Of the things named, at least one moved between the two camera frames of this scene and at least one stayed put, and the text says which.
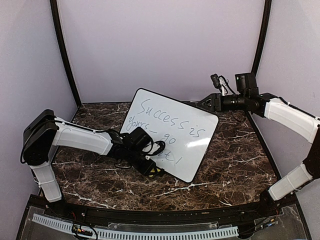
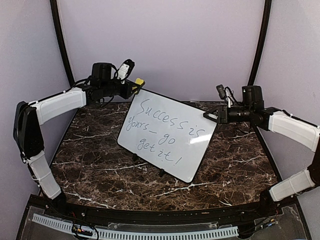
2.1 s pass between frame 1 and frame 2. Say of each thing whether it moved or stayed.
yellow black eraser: moved
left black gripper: moved
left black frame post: stayed
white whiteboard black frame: stayed
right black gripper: moved
